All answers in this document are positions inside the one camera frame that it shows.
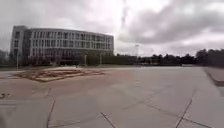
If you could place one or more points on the tall pale mast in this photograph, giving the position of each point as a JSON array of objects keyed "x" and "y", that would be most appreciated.
[{"x": 137, "y": 50}]

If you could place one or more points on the large white curved building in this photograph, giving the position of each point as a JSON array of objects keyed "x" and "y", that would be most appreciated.
[{"x": 63, "y": 43}]

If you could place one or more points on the raised sandy stepped platform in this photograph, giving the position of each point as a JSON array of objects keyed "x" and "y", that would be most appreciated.
[{"x": 55, "y": 73}]

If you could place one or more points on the row of dark trees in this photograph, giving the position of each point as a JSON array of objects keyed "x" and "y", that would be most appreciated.
[{"x": 173, "y": 59}]

